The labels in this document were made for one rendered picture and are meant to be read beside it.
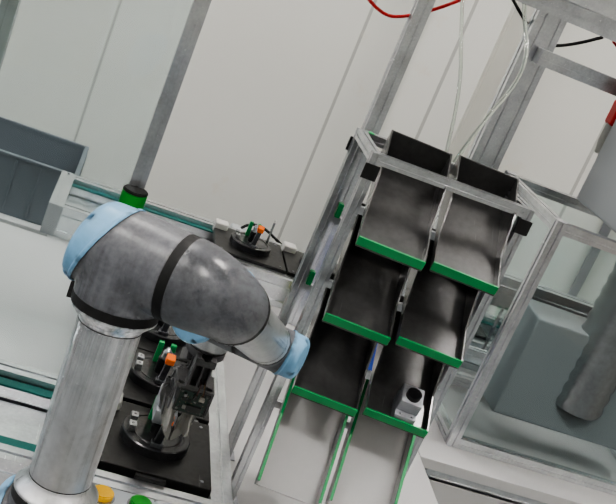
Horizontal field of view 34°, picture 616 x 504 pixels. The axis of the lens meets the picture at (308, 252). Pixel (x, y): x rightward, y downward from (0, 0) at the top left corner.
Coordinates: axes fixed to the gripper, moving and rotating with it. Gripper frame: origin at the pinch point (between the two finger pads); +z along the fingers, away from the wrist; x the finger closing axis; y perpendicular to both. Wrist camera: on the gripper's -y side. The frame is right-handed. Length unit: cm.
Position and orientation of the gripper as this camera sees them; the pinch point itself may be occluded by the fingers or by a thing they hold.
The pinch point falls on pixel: (170, 431)
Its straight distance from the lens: 190.3
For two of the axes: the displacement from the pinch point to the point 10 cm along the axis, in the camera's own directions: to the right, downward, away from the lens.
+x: 9.2, 3.1, 2.3
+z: -3.7, 8.7, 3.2
